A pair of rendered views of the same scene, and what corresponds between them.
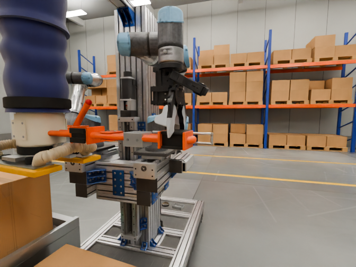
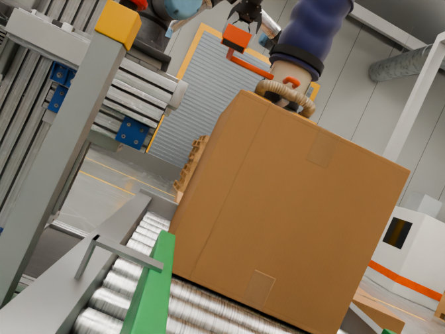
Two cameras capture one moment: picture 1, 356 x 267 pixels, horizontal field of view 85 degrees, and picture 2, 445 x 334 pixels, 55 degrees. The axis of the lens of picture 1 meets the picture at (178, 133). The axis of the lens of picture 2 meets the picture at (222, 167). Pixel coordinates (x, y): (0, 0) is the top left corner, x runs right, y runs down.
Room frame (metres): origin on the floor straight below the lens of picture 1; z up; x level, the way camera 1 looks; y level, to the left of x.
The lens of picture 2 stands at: (1.66, 2.08, 0.78)
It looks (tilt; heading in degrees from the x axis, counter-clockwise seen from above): 0 degrees down; 244
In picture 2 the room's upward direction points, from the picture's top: 25 degrees clockwise
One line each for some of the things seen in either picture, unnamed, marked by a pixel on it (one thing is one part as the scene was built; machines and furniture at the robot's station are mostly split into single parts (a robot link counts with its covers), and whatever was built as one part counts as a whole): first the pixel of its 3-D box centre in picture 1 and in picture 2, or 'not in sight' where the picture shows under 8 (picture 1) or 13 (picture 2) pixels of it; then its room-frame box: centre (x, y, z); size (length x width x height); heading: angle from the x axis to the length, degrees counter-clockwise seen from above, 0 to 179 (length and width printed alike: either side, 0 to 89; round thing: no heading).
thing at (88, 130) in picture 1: (87, 134); not in sight; (0.70, 0.33, 1.20); 0.10 x 0.08 x 0.06; 158
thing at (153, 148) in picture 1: (156, 142); not in sight; (1.27, 0.14, 1.09); 0.15 x 0.15 x 0.10
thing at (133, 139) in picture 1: (138, 139); not in sight; (0.62, 0.13, 1.19); 0.07 x 0.07 x 0.04; 68
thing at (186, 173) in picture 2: not in sight; (209, 171); (-2.30, -6.34, 0.65); 1.29 x 1.10 x 1.30; 74
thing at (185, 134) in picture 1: (176, 139); not in sight; (0.57, 0.01, 1.20); 0.08 x 0.07 x 0.05; 68
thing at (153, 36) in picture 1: (167, 44); (271, 42); (0.69, 0.04, 1.51); 0.11 x 0.11 x 0.08; 89
